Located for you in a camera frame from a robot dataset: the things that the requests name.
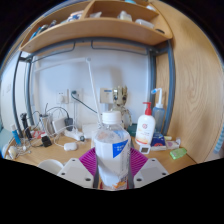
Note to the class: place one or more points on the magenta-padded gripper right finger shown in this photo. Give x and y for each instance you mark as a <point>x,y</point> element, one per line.
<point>151,171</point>

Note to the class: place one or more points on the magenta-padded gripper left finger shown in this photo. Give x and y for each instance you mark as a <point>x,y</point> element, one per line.
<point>75,171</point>

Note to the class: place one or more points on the clear water bottle blue label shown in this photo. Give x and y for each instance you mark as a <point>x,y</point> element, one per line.
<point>111,151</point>

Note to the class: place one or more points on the small white oval case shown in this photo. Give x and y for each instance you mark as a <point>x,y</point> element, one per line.
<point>70,146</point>

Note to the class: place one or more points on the small blue box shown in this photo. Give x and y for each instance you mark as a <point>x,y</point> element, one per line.
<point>158,140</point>

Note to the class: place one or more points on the white cream tube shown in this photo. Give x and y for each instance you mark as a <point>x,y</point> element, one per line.
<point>173,144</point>

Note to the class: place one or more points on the white power strip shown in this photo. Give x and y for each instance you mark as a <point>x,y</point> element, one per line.
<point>74,134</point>

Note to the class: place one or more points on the black charger block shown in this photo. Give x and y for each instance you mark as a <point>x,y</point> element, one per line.
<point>46,141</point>

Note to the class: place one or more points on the white lotion bottle red pump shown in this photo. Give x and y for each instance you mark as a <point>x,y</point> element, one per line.
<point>145,130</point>

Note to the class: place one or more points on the white power adapter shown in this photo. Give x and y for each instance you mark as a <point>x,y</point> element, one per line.
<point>59,125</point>

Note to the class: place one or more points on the silver metal cup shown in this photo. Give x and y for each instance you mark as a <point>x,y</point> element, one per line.
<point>44,122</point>

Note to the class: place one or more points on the wrapped bread bun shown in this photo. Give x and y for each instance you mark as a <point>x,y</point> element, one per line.
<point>12,152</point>

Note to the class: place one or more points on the black electric shaver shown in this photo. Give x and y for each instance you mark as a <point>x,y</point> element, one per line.
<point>25,125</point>

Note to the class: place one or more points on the blue tube white cap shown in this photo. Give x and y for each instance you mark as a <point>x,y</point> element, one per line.
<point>16,136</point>

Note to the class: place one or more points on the teal bed mattress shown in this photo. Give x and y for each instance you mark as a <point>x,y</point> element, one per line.
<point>4,141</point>

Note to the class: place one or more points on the wooden robot figure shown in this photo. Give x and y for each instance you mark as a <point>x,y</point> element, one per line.
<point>120,100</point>

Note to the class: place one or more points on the white desk lamp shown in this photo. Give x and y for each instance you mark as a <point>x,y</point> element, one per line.
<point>94,90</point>

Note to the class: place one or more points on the wooden shelf unit with items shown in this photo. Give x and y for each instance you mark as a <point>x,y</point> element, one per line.
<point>100,28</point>

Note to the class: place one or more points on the grey metal desk frame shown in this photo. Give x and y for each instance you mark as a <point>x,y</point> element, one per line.
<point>170,86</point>

